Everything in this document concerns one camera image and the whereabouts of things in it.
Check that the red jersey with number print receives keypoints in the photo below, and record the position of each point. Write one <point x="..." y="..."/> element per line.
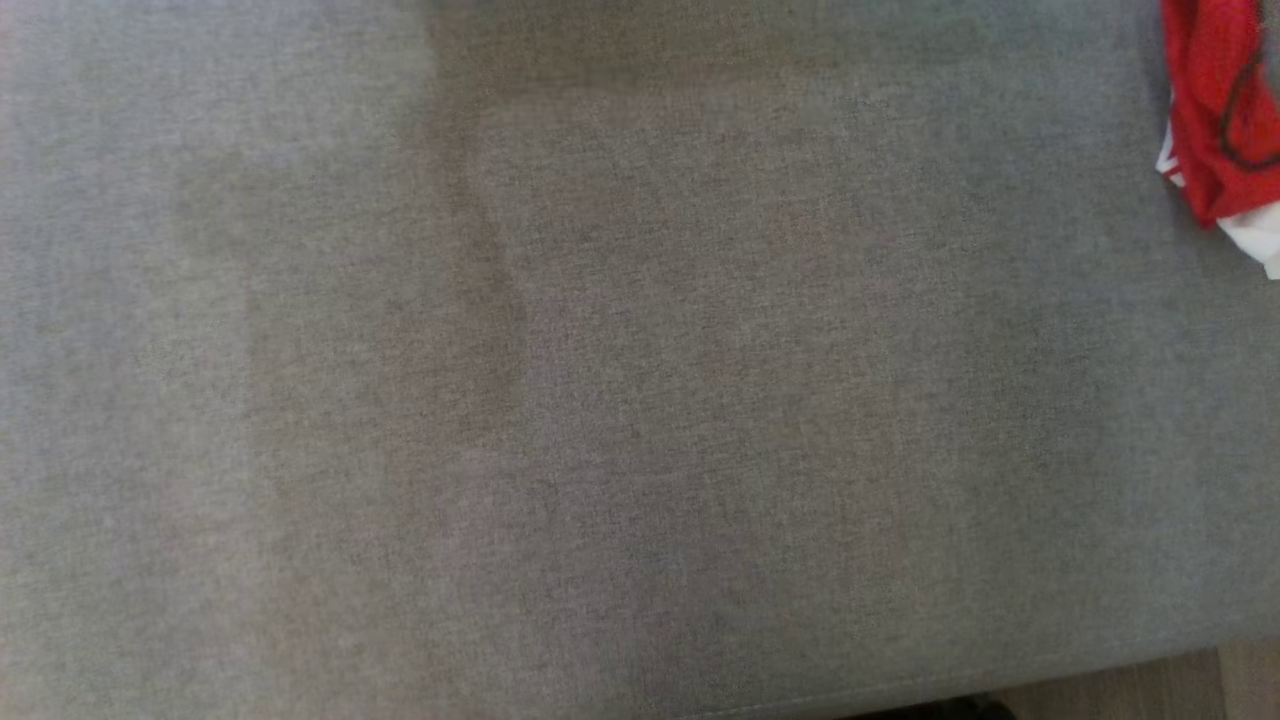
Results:
<point x="1215" y="110"/>

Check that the grey fabric sofa seat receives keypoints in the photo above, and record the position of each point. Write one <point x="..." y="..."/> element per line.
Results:
<point x="600" y="380"/>

